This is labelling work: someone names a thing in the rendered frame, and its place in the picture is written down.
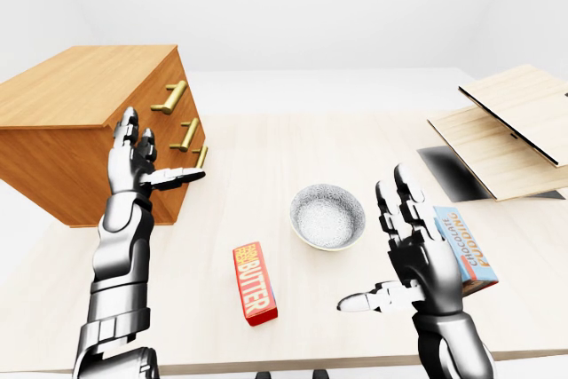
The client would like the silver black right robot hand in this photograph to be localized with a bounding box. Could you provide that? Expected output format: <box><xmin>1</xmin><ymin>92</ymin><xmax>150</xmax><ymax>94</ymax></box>
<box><xmin>336</xmin><ymin>162</ymin><xmax>465</xmax><ymax>316</ymax></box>

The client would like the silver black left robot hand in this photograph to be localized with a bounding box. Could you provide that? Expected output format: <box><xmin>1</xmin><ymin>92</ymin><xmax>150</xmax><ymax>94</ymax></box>
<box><xmin>107</xmin><ymin>106</ymin><xmax>207</xmax><ymax>198</ymax></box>

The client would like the wooden cabinet drawer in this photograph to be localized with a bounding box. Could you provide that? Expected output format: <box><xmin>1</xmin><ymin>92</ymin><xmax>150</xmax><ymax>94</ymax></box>
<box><xmin>132</xmin><ymin>89</ymin><xmax>203</xmax><ymax>199</ymax></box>
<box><xmin>154</xmin><ymin>124</ymin><xmax>210</xmax><ymax>225</ymax></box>
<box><xmin>104</xmin><ymin>44</ymin><xmax>193</xmax><ymax>168</ymax></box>

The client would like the wooden cabinet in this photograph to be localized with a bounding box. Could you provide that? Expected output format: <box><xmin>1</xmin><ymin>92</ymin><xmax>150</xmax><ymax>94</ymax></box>
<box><xmin>0</xmin><ymin>44</ymin><xmax>210</xmax><ymax>229</ymax></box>

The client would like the patterned grey bowl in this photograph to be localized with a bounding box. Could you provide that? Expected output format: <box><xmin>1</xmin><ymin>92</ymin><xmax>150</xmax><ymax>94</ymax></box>
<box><xmin>289</xmin><ymin>183</ymin><xmax>367</xmax><ymax>253</ymax></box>

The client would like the blue chocolate pudding box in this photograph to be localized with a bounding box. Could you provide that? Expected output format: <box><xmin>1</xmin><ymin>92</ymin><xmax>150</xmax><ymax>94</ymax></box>
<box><xmin>432</xmin><ymin>205</ymin><xmax>500</xmax><ymax>298</ymax></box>

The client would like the pale wooden slat tray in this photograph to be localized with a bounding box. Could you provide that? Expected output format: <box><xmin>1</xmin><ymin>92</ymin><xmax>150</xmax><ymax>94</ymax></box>
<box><xmin>426</xmin><ymin>63</ymin><xmax>568</xmax><ymax>203</ymax></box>

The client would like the red butter box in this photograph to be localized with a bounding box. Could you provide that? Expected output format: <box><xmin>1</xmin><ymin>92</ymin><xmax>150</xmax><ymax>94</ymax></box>
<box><xmin>232</xmin><ymin>241</ymin><xmax>280</xmax><ymax>328</ymax></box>

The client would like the brass drawer handle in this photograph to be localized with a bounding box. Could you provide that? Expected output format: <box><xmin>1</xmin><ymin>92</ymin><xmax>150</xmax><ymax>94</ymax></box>
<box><xmin>150</xmin><ymin>80</ymin><xmax>189</xmax><ymax>115</ymax></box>
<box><xmin>169</xmin><ymin>117</ymin><xmax>201</xmax><ymax>153</ymax></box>
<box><xmin>191</xmin><ymin>145</ymin><xmax>209</xmax><ymax>170</ymax></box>

